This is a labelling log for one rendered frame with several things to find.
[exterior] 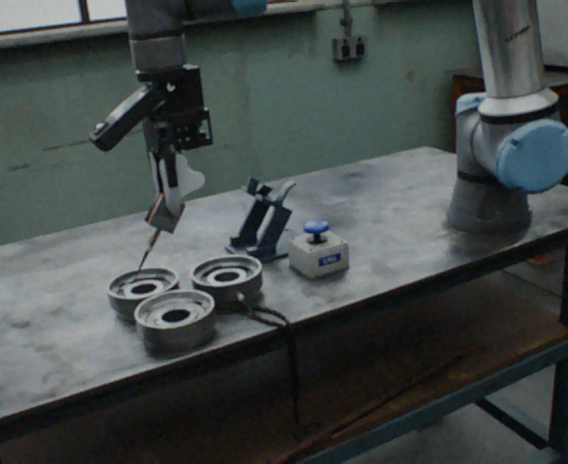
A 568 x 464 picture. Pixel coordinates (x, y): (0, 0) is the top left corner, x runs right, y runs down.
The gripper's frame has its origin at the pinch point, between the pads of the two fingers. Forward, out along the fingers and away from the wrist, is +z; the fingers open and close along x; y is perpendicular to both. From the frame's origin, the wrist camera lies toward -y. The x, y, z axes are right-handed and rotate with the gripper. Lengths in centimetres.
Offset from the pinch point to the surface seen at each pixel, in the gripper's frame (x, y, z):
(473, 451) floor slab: 14, 77, 93
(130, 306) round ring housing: -7.8, -9.7, 10.4
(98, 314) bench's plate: -1.6, -13.5, 13.1
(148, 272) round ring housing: 0.8, -4.4, 9.8
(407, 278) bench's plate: -19.5, 28.8, 13.2
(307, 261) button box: -10.3, 17.2, 10.3
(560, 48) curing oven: 100, 206, 5
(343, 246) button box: -10.9, 23.3, 9.3
